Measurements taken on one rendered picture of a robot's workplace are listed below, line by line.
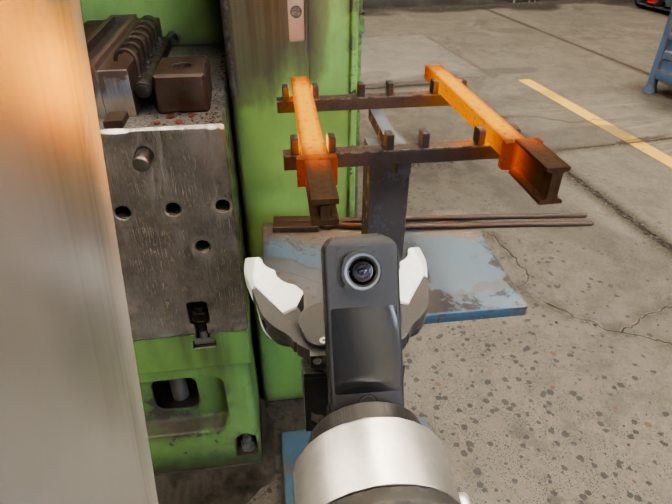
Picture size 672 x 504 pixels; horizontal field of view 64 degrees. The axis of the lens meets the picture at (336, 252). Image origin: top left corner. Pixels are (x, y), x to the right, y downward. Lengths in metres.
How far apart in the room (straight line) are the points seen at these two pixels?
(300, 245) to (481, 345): 1.01
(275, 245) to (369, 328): 0.65
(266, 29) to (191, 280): 0.49
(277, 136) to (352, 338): 0.85
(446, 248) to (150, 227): 0.53
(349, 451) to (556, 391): 1.49
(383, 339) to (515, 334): 1.59
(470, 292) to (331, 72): 0.52
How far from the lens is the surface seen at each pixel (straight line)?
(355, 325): 0.32
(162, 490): 1.51
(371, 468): 0.29
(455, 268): 0.92
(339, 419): 0.32
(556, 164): 0.62
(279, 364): 1.51
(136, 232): 1.02
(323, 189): 0.54
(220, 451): 1.46
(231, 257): 1.04
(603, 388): 1.83
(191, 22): 1.43
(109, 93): 0.99
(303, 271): 0.89
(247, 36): 1.08
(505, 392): 1.71
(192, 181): 0.96
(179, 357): 1.21
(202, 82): 0.96
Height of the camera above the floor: 1.23
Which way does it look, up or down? 34 degrees down
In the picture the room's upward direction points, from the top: straight up
